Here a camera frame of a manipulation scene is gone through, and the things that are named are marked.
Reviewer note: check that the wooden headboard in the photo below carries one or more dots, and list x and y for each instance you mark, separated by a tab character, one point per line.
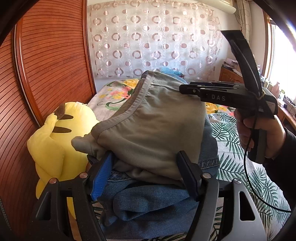
46	58

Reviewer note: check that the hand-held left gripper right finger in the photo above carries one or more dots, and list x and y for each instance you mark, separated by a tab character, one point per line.
186	168

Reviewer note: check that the yellow plush toy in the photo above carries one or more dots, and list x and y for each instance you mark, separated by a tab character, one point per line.
69	129

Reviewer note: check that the cardboard box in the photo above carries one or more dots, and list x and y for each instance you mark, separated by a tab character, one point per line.
230	64

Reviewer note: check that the person's right forearm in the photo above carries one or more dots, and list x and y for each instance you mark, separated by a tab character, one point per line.
286	176

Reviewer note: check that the wooden cabinet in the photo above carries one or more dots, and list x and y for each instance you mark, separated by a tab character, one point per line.
231	75

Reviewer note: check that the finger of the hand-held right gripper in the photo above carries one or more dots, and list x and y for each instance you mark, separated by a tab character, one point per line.
188	90
222	84

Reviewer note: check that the grey-green pants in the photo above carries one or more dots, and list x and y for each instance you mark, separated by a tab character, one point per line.
152	125

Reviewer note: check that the white window curtain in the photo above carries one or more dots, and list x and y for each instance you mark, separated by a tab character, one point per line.
244	20

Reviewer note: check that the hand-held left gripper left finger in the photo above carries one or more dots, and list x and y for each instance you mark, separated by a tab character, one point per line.
101	176

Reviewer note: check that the white air conditioner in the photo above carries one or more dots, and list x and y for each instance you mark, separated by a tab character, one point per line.
219	5

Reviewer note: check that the circle pattern sheer curtain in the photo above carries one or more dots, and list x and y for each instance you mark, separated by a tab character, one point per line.
150	41

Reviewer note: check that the person's right hand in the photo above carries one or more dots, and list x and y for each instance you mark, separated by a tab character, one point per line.
275	136

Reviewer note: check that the floral blanket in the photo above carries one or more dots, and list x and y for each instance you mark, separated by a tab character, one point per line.
115	92

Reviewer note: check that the blue bundle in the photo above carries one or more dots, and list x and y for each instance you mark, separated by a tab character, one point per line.
171	70

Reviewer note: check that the row of small bottles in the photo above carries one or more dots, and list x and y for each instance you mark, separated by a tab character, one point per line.
277	91

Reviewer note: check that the blue jeans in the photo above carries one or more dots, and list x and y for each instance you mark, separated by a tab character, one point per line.
148	204

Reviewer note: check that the leaf print blanket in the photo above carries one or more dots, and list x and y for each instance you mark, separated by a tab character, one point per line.
231	162

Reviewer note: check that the window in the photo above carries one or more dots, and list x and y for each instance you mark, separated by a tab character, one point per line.
284	58

